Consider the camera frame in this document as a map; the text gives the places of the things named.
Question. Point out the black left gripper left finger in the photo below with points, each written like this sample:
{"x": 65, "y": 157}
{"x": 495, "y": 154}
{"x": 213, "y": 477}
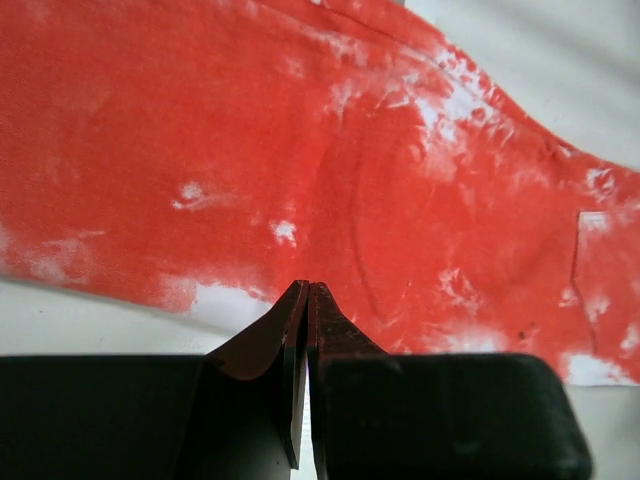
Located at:
{"x": 234, "y": 413}

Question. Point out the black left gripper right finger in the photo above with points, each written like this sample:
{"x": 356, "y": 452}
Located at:
{"x": 376, "y": 415}

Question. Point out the orange tie-dye trousers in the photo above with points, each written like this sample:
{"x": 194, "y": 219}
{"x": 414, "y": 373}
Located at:
{"x": 194, "y": 155}

